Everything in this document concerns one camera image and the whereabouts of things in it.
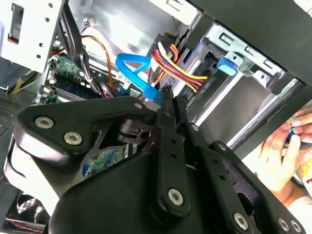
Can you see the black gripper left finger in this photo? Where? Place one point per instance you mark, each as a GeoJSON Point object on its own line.
{"type": "Point", "coordinates": [73, 114]}

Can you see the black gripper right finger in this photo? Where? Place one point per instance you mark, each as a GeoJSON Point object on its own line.
{"type": "Point", "coordinates": [214, 170]}

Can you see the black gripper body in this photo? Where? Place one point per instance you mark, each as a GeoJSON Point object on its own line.
{"type": "Point", "coordinates": [109, 200]}

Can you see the hard disk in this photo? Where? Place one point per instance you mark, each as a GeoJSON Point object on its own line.
{"type": "Point", "coordinates": [200, 63]}

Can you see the person's bare hand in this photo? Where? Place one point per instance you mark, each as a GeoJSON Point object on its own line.
{"type": "Point", "coordinates": [273, 158]}

